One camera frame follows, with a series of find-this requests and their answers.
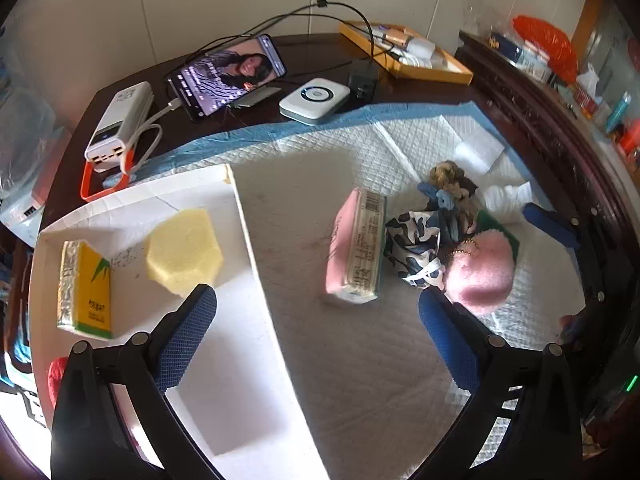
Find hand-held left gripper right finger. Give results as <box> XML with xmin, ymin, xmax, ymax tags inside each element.
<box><xmin>419</xmin><ymin>287</ymin><xmax>584</xmax><ymax>480</ymax></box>

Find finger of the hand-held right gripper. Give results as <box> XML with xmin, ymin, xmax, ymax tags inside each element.
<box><xmin>523</xmin><ymin>201</ymin><xmax>608</xmax><ymax>306</ymax></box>

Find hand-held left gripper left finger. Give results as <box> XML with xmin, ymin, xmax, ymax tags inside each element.
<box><xmin>50</xmin><ymin>283</ymin><xmax>226</xmax><ymax>480</ymax></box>

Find white cloth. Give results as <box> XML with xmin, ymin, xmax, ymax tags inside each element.
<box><xmin>482</xmin><ymin>182</ymin><xmax>534</xmax><ymax>224</ymax></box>

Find green scouring pad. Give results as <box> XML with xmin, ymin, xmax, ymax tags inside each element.
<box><xmin>475</xmin><ymin>209</ymin><xmax>521</xmax><ymax>261</ymax></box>

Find white cardboard box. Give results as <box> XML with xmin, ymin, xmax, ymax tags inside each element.
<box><xmin>28</xmin><ymin>162</ymin><xmax>331</xmax><ymax>480</ymax></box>

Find pink fuzzy pouch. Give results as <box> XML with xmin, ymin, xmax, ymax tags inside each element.
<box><xmin>442</xmin><ymin>232</ymin><xmax>516</xmax><ymax>317</ymax></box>

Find dark patterned scrunchie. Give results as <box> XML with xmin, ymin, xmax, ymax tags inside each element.
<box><xmin>442</xmin><ymin>194</ymin><xmax>483</xmax><ymax>241</ymax></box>

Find brown scrunchie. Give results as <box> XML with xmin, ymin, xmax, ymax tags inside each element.
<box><xmin>430</xmin><ymin>160</ymin><xmax>478</xmax><ymax>194</ymax></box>

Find blue scrunchie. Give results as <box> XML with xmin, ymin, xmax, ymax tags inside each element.
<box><xmin>418</xmin><ymin>181</ymin><xmax>463</xmax><ymax>212</ymax></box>

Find pink tissue packet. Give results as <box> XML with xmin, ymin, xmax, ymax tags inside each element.
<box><xmin>325</xmin><ymin>187</ymin><xmax>388</xmax><ymax>304</ymax></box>

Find red soft item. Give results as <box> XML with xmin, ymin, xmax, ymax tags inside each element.
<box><xmin>47</xmin><ymin>357</ymin><xmax>69</xmax><ymax>408</ymax></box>

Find person's right hand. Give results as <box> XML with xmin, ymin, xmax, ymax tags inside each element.
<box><xmin>559</xmin><ymin>310</ymin><xmax>589</xmax><ymax>352</ymax></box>

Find yellow sponge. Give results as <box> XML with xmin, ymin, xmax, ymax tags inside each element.
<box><xmin>145</xmin><ymin>208</ymin><xmax>224</xmax><ymax>297</ymax></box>

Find white quilted blue-edged pad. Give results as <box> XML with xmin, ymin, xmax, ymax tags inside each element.
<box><xmin>102</xmin><ymin>101</ymin><xmax>586</xmax><ymax>480</ymax></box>

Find white folded sheet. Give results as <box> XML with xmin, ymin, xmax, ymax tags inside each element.
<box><xmin>452</xmin><ymin>137</ymin><xmax>506</xmax><ymax>176</ymax></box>

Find yellow tissue packet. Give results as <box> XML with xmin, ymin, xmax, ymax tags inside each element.
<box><xmin>56</xmin><ymin>240</ymin><xmax>114</xmax><ymax>340</ymax></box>

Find dark carved wooden cabinet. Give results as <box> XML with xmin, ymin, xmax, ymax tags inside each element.
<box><xmin>457</xmin><ymin>30</ymin><xmax>640</xmax><ymax>311</ymax></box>

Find teal bottle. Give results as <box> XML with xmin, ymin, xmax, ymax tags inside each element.
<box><xmin>605</xmin><ymin>91</ymin><xmax>634</xmax><ymax>134</ymax></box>

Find white plastic bag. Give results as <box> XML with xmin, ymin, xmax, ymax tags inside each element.
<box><xmin>577</xmin><ymin>62</ymin><xmax>602</xmax><ymax>92</ymax></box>

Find blue plastic bags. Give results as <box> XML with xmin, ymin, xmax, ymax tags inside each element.
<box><xmin>0</xmin><ymin>250</ymin><xmax>36</xmax><ymax>388</ymax></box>

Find yellow shallow tray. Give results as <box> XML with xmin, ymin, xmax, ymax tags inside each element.
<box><xmin>339</xmin><ymin>20</ymin><xmax>474</xmax><ymax>86</ymax></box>

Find red plastic bag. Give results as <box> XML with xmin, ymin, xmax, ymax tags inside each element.
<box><xmin>511</xmin><ymin>15</ymin><xmax>578</xmax><ymax>83</ymax></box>

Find white water dispenser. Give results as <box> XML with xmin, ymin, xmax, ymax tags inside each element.
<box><xmin>0</xmin><ymin>194</ymin><xmax>47</xmax><ymax>247</ymax></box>

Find small white box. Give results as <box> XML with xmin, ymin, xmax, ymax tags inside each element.
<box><xmin>404</xmin><ymin>39</ymin><xmax>436</xmax><ymax>59</ymax></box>

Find white power bank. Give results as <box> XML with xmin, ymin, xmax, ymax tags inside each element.
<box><xmin>84</xmin><ymin>81</ymin><xmax>153</xmax><ymax>174</ymax></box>

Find black charger adapter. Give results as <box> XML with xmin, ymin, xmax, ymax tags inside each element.
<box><xmin>348</xmin><ymin>62</ymin><xmax>379</xmax><ymax>103</ymax></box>

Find grey phone stand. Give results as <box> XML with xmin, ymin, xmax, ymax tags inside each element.
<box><xmin>230</xmin><ymin>86</ymin><xmax>283</xmax><ymax>109</ymax></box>

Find white portable router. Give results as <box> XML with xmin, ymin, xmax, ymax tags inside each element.
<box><xmin>278</xmin><ymin>78</ymin><xmax>350</xmax><ymax>125</ymax></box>

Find black smartphone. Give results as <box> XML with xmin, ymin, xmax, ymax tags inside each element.
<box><xmin>166</xmin><ymin>34</ymin><xmax>287</xmax><ymax>123</ymax></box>

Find white charging cable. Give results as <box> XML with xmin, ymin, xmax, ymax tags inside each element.
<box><xmin>125</xmin><ymin>97</ymin><xmax>184</xmax><ymax>177</ymax></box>

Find wooden door frame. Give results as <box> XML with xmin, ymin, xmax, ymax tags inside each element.
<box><xmin>570</xmin><ymin>0</ymin><xmax>607</xmax><ymax>51</ymax></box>

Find black cable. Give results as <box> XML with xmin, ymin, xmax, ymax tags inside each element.
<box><xmin>167</xmin><ymin>0</ymin><xmax>376</xmax><ymax>81</ymax></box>

